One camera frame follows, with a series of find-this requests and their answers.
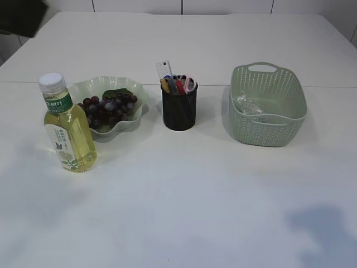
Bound silver marker pen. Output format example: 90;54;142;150
167;75;179;95

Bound red marker pen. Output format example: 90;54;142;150
175;80;186;95

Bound pink purple scissors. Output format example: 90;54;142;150
180;75;197;94

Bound gold marker pen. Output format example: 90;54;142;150
160;78;170;93

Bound clear plastic ruler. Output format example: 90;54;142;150
156;60;173;80

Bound purple artificial grape bunch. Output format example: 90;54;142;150
77;88;138;132

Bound clear plastic sheet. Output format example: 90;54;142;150
233;92;274;124

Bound yellow tea plastic bottle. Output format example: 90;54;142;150
38;72;97;173

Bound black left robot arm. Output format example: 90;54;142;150
0;0;49;38

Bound black mesh pen holder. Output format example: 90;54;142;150
161;83;199;131

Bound green wavy plastic plate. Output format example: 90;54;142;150
69;76;149;140

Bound green plastic woven basket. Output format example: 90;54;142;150
229;62;307;147

